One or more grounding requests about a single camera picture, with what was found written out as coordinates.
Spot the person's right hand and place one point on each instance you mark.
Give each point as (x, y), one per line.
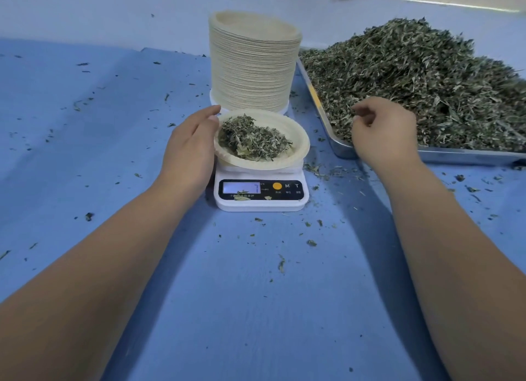
(384, 140)

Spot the person's left hand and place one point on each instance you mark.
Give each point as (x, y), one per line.
(189, 150)

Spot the person's left fingers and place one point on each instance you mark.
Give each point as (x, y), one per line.
(207, 120)

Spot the person's right fingers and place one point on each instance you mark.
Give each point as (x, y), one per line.
(363, 111)

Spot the beige paper plate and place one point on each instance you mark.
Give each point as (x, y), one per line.
(263, 140)

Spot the person's right forearm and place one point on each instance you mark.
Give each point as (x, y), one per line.
(460, 269)

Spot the person's left forearm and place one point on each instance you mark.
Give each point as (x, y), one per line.
(82, 282)

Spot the steel tray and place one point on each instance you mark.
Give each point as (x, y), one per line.
(349, 142)

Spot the portion of dried green herbs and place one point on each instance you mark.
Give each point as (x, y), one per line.
(252, 140)

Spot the heap of dried green herbs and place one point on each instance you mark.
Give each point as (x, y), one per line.
(419, 85)

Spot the stack of beige paper plates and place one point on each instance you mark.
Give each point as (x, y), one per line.
(254, 60)

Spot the white digital kitchen scale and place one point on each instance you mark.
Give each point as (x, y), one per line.
(261, 189)

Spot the blue table cover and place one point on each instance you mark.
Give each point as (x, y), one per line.
(246, 269)

